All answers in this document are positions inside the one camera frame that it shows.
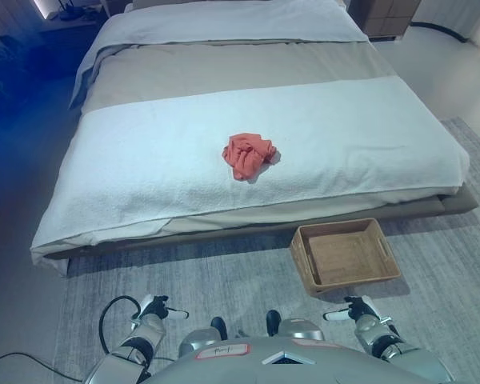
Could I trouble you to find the grey floor rug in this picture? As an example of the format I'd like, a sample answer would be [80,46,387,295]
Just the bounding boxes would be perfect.
[55,115,480,384]

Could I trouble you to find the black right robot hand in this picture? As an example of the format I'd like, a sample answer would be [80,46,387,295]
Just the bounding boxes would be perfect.
[322,295,379,323]

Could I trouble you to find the silver left robot leg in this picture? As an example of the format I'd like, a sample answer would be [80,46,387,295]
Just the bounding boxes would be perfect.
[178,316,228,358]

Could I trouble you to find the beige duvet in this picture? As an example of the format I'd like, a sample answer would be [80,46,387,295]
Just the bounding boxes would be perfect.
[69,38,406,118]

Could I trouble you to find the thick black floor cable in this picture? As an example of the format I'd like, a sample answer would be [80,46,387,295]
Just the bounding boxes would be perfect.
[409,19,470,43]

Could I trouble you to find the woven brown basket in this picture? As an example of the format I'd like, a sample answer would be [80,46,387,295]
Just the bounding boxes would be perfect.
[290,217,402,298]

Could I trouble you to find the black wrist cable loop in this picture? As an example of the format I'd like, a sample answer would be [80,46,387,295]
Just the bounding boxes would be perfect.
[98,294,146,355]

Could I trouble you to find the silver robot leg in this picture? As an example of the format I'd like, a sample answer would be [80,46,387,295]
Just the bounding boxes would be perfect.
[266,309,326,342]
[178,316,228,358]

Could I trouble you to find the brown wooden nightstand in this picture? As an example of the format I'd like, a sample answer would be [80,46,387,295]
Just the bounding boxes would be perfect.
[358,0,414,42]

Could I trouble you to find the white terry blanket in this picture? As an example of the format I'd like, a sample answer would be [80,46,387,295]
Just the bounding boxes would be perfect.
[29,75,471,262]

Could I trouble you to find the dark items on shelf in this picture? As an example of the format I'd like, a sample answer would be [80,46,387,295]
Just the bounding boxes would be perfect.
[57,0,102,22]

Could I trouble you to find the low wooden shelf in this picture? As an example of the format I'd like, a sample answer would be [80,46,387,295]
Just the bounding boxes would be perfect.
[34,14,102,34]

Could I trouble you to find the red cloth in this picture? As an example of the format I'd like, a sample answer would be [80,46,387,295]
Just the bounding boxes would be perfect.
[222,132,278,183]

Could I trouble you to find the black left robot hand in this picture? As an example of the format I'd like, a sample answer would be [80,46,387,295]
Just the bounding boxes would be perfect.
[138,294,190,322]

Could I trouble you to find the silver right robot leg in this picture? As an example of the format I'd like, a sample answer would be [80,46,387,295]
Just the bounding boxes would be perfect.
[266,309,326,342]

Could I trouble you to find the silver robot torso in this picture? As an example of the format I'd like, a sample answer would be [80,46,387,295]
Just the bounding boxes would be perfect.
[143,337,390,384]

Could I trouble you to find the thin black floor cable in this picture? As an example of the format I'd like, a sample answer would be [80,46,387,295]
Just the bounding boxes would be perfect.
[0,350,91,372]

